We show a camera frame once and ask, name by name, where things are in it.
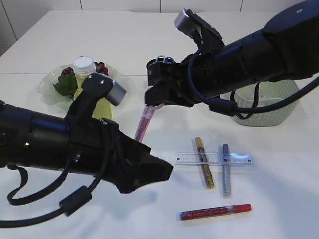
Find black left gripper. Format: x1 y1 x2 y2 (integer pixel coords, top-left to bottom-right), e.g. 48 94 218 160
69 119 173 194

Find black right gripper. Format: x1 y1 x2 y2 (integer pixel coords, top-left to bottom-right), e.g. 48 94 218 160
144 54 219 108

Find blue capped scissors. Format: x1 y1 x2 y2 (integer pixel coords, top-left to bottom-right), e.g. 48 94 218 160
155 55 175 64

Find pink capped scissors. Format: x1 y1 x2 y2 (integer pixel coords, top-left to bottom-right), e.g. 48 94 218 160
134 86 165 143

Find dark red grape bunch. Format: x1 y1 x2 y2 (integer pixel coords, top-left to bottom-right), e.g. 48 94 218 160
52 62 109 98

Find clear plastic ruler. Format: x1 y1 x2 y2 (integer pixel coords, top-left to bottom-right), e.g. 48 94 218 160
169 153 254 167

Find yellow tea bottle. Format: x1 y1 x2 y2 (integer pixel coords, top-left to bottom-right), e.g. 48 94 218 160
73 56 113 120

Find silver glitter pen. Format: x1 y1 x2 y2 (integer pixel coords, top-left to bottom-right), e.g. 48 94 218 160
222 144 231 198

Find gold glitter pen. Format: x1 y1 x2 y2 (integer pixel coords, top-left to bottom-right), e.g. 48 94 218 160
195 137 215 189

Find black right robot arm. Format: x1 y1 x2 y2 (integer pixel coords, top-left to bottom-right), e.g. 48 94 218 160
145 0 319 116

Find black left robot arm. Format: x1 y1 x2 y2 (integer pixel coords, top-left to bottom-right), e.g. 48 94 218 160
0 104 173 194

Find black mesh pen cup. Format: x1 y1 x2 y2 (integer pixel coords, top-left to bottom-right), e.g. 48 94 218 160
147 59 179 86

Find green wavy glass plate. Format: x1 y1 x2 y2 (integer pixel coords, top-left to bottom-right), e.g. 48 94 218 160
38 58 117 107

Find green woven plastic basket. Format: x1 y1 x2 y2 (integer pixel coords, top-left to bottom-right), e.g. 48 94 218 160
225 78 300 127

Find red glitter pen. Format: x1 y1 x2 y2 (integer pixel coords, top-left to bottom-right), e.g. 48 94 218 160
179 204 252 221

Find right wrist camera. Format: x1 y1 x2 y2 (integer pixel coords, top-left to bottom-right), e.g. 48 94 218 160
174 8 225 54

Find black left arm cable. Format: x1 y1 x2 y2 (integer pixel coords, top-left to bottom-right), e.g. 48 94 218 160
0 124 120 229

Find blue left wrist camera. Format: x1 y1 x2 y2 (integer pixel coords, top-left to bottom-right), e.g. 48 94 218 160
67 73 126 121

